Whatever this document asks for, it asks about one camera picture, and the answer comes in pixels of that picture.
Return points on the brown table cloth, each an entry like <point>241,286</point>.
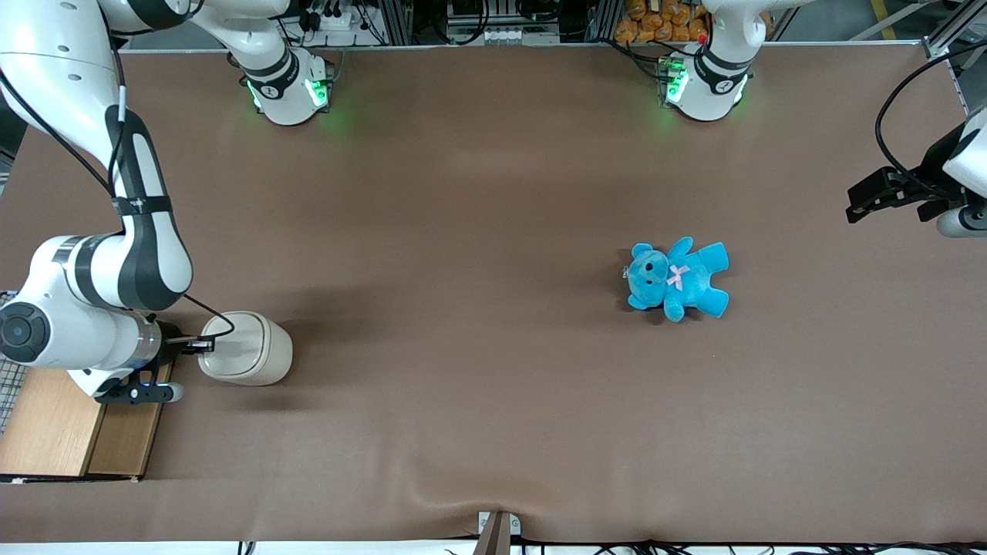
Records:
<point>493,193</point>

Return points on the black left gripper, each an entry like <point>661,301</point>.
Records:
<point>931,176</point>

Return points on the orange plush toys pile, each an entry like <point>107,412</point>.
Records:
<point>663,21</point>

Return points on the metal table edge bracket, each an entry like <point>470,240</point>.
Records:
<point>497,528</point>

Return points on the light wooden shelf box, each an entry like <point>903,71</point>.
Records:
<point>46,424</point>

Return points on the white power strip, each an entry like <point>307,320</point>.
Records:
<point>335,17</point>

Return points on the white swing-lid trash can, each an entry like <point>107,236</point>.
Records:
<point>250,351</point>

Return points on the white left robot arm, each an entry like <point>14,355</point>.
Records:
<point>705,85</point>

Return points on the aluminium frame post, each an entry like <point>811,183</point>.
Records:
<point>944,35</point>

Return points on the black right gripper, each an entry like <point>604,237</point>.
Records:
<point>169,341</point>

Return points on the blue teddy bear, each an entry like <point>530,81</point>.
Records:
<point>690,281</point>

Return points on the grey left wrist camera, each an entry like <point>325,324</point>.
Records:
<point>962,222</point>

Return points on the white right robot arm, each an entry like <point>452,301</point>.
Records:
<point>77,77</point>

